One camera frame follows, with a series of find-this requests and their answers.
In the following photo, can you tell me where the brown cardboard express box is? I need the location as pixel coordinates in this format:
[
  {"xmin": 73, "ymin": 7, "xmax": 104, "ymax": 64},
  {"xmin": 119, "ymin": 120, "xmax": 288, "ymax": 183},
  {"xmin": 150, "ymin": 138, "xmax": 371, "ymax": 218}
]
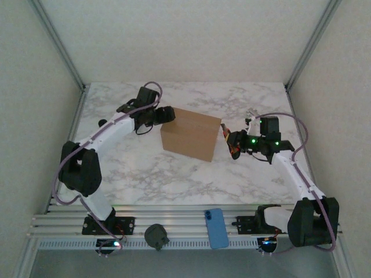
[{"xmin": 160, "ymin": 107, "xmax": 223, "ymax": 162}]

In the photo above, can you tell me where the orange black utility knife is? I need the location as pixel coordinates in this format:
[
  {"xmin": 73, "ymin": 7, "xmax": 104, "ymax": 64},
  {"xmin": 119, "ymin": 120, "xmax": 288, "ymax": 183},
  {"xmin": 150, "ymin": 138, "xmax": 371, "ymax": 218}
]
[{"xmin": 220, "ymin": 123, "xmax": 242, "ymax": 160}]

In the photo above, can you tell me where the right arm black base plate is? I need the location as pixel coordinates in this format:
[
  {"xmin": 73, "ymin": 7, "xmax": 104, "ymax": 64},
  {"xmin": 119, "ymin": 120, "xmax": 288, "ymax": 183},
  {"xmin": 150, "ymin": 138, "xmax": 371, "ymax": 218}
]
[{"xmin": 235, "ymin": 215, "xmax": 290, "ymax": 235}]

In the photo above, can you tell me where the blue smartphone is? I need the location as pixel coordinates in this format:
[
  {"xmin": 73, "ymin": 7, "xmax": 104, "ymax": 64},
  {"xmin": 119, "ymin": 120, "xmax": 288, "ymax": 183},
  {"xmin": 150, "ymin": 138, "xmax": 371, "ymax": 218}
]
[{"xmin": 204, "ymin": 207, "xmax": 230, "ymax": 250}]

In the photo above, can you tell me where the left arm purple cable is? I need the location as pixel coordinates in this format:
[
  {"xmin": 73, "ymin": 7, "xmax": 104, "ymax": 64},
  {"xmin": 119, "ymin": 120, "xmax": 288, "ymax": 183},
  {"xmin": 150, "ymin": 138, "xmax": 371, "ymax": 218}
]
[{"xmin": 52, "ymin": 81, "xmax": 163, "ymax": 257}]

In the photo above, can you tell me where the aluminium mounting rail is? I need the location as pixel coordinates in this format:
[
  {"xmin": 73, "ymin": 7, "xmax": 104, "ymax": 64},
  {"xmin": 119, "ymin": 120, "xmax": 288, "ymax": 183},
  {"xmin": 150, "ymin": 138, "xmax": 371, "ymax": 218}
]
[{"xmin": 27, "ymin": 204, "xmax": 343, "ymax": 239}]

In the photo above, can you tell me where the grey slotted cable duct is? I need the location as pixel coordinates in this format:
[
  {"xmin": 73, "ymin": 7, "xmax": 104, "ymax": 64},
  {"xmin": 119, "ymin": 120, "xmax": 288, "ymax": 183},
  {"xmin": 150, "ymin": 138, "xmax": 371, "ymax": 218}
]
[{"xmin": 37, "ymin": 237, "xmax": 259, "ymax": 251}]

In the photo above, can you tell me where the aluminium table edge rail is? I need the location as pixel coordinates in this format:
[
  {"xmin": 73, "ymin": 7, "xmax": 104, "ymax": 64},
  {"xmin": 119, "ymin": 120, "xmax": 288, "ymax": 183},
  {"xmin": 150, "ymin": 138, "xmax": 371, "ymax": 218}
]
[
  {"xmin": 46, "ymin": 86, "xmax": 89, "ymax": 215},
  {"xmin": 285, "ymin": 85, "xmax": 324, "ymax": 212}
]

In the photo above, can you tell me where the dark green round device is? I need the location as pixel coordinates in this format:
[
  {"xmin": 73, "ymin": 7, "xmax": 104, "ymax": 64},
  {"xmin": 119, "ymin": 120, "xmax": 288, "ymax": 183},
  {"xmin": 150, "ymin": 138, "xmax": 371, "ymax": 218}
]
[{"xmin": 144, "ymin": 223, "xmax": 170, "ymax": 252}]

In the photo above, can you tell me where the aluminium frame post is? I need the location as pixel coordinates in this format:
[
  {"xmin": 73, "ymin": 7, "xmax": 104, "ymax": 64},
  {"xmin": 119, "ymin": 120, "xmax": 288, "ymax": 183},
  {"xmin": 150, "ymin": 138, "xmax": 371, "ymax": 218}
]
[
  {"xmin": 28, "ymin": 0, "xmax": 89, "ymax": 92},
  {"xmin": 285, "ymin": 0, "xmax": 342, "ymax": 90}
]

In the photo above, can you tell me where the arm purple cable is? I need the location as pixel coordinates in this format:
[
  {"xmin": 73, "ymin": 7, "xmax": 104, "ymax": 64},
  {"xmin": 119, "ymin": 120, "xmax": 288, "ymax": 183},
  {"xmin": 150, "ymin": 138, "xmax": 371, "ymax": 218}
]
[
  {"xmin": 52, "ymin": 81, "xmax": 163, "ymax": 257},
  {"xmin": 252, "ymin": 113, "xmax": 339, "ymax": 255}
]

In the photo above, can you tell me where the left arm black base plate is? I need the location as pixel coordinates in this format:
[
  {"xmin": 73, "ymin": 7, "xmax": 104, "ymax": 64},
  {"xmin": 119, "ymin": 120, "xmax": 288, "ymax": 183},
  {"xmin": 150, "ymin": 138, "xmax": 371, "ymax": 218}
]
[{"xmin": 82, "ymin": 216, "xmax": 136, "ymax": 236}]

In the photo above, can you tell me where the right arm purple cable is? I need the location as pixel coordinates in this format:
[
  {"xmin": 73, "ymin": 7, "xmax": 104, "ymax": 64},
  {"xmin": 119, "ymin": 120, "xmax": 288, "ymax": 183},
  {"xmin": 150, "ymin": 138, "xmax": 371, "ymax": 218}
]
[{"xmin": 252, "ymin": 113, "xmax": 339, "ymax": 255}]

